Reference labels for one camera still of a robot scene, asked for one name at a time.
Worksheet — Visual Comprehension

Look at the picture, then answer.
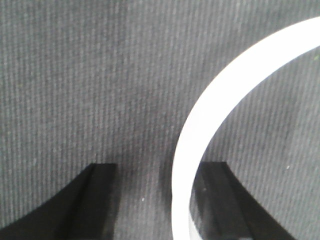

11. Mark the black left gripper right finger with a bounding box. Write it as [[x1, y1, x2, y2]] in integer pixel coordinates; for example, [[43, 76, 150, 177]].
[[193, 162, 293, 240]]

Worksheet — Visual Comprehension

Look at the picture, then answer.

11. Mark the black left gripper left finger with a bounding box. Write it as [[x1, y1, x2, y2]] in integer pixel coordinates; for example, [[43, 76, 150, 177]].
[[0, 163, 117, 240]]

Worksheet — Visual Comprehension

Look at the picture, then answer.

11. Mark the white PVC pipe ring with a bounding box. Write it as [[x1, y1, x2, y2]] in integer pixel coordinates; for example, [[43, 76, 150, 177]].
[[171, 16, 320, 240]]

